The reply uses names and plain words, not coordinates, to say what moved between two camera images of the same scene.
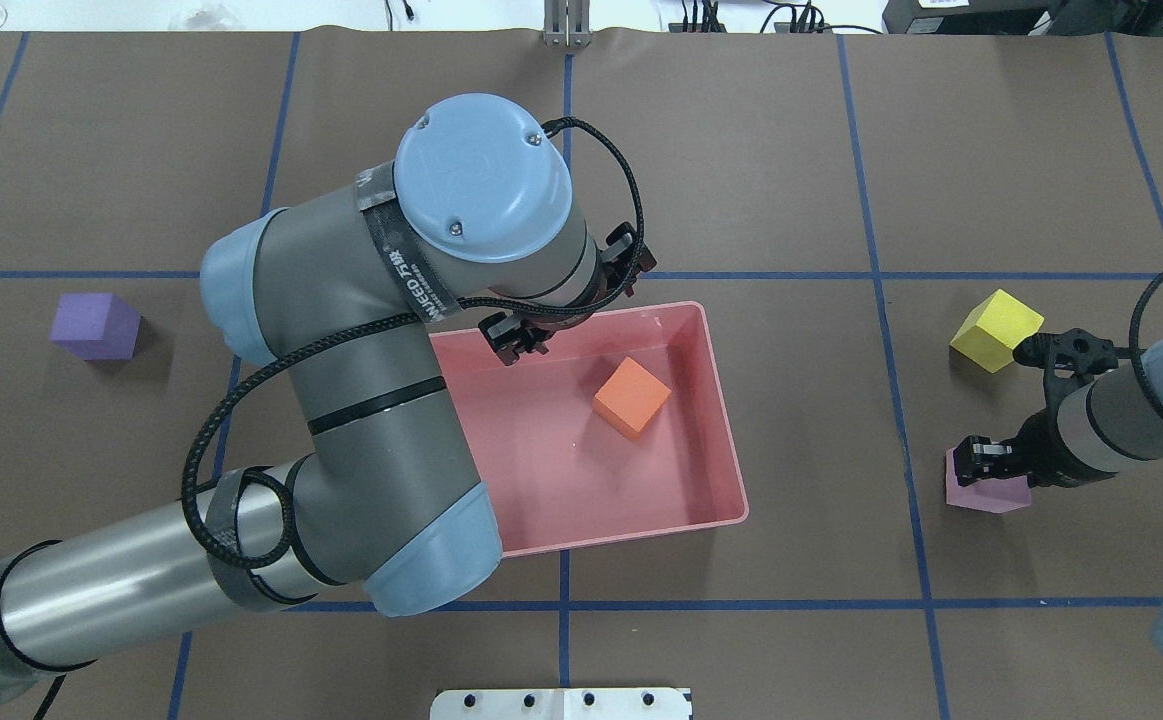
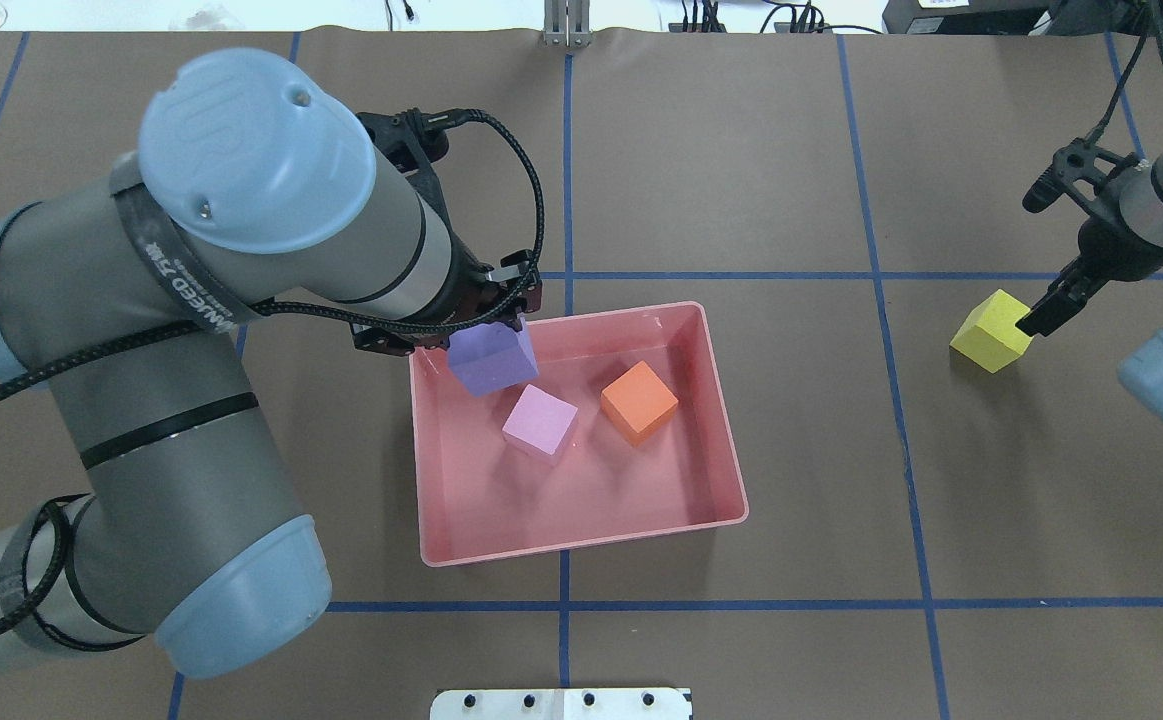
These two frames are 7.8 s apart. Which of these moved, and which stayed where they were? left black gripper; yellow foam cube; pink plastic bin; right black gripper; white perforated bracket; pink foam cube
Moved: left black gripper; pink foam cube; right black gripper
Stayed: pink plastic bin; white perforated bracket; yellow foam cube
